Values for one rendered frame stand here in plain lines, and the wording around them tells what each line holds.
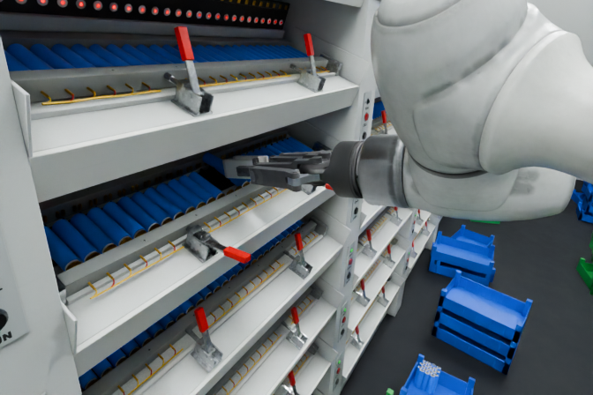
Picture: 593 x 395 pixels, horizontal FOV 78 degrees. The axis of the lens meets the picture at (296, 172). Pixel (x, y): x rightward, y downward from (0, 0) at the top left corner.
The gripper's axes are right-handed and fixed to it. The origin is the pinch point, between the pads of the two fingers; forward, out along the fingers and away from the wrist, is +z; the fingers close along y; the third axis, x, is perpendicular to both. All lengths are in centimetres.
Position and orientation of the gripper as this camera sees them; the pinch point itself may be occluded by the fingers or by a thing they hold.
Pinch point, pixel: (246, 167)
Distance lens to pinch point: 58.6
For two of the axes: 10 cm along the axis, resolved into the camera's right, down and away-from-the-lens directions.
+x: -1.3, -9.6, -2.5
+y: 5.3, -2.8, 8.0
